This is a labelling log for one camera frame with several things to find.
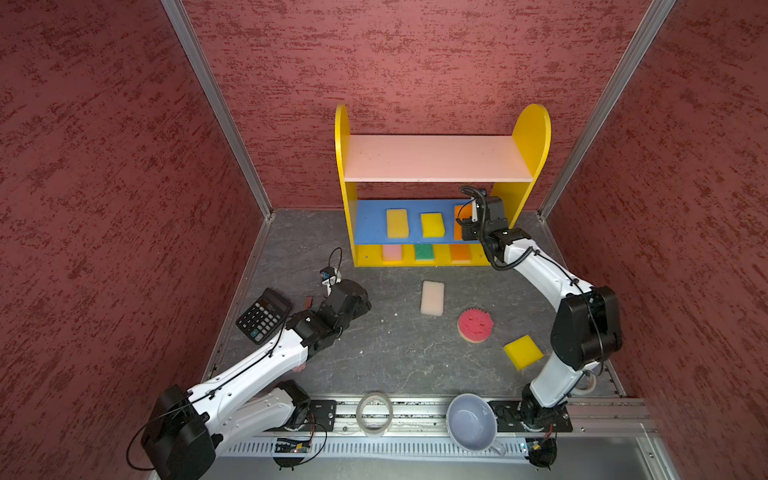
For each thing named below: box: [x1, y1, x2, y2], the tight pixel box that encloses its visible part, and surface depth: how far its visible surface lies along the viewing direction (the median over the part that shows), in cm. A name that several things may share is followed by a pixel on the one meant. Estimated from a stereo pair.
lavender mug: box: [446, 393, 506, 456], surface depth 72 cm
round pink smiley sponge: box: [457, 307, 495, 343], surface depth 89 cm
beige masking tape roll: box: [573, 375, 597, 396], surface depth 79 cm
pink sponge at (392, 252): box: [383, 244, 402, 261], surface depth 106 cm
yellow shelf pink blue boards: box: [335, 104, 552, 267], surface depth 86 cm
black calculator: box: [235, 288, 292, 345], surface depth 92 cm
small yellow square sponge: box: [421, 213, 445, 238], surface depth 96 cm
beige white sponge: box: [420, 280, 445, 316], surface depth 97 cm
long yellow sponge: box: [387, 209, 409, 239], surface depth 97 cm
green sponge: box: [416, 244, 434, 261], surface depth 108 cm
